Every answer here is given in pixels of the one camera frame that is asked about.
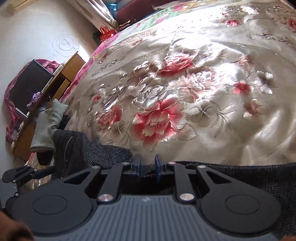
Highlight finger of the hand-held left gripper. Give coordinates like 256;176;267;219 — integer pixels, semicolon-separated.
2;165;57;188

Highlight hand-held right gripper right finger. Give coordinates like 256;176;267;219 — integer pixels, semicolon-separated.
154;154;233;204

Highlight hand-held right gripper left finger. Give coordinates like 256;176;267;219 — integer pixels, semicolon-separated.
62;154;142;204

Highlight dark grey woven pants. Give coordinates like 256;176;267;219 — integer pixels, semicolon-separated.
50;129;296;239

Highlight brown fuzzy clothing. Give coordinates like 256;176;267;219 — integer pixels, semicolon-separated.
0;207;34;241

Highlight light grey garment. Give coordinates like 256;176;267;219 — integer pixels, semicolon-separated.
31;98;69;152

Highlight silver metal object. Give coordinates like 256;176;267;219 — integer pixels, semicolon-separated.
16;108;30;119

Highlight black garment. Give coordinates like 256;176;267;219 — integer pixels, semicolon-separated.
58;114;71;131

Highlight purple fabric flower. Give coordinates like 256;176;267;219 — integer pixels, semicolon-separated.
26;92;41;107

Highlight pink satin cloth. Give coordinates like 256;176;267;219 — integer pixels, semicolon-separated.
4;58;61;142

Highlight black monitor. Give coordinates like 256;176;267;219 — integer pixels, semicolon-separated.
9;59;54;114

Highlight floral satin bedspread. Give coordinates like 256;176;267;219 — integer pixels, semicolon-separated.
59;0;296;166

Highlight wooden bedside table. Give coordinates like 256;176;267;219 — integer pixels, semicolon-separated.
13;51;86;163

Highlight maroon headboard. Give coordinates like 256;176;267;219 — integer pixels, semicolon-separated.
116;0;185;26

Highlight striped curtain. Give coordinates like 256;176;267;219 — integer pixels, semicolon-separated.
67;0;120;32

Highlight wall air conditioner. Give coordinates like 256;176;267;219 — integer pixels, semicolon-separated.
7;0;36;16

